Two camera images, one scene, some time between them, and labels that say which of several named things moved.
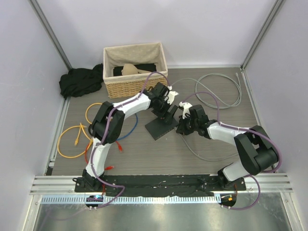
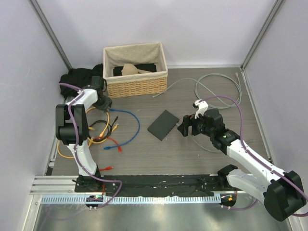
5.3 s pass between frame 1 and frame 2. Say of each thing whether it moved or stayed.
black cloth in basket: stayed
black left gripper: moved
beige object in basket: stayed
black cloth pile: stayed
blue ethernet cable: moved
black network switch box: stayed
